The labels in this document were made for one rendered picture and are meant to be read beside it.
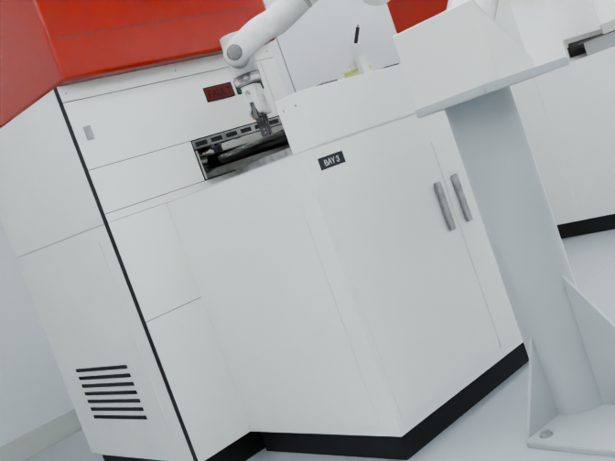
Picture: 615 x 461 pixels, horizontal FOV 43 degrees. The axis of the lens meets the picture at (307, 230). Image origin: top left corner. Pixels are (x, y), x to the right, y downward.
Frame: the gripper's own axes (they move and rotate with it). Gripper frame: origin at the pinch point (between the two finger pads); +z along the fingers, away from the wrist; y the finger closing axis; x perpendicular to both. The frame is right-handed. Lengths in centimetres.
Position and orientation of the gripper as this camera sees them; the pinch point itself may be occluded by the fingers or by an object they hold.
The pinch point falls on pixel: (266, 132)
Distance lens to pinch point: 248.0
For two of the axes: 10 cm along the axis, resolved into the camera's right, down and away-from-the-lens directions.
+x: -9.2, 3.0, 2.6
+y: 2.2, -1.6, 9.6
